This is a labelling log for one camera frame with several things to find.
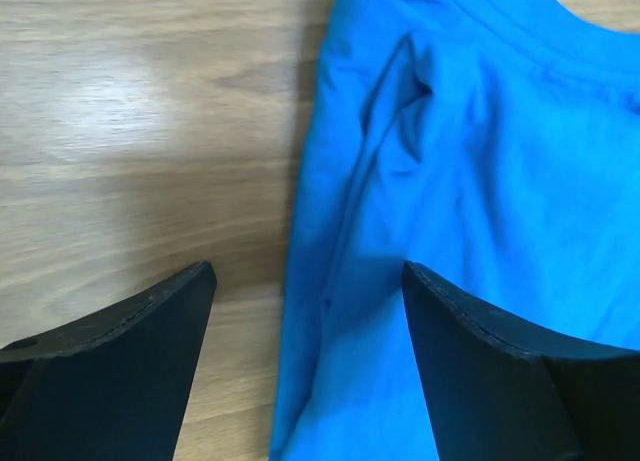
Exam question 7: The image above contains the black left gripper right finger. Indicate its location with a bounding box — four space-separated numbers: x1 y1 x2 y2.
402 262 639 460

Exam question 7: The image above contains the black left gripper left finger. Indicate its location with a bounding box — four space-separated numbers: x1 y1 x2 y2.
1 262 217 460

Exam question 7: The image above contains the blue t shirt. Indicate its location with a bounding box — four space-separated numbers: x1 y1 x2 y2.
270 0 639 460

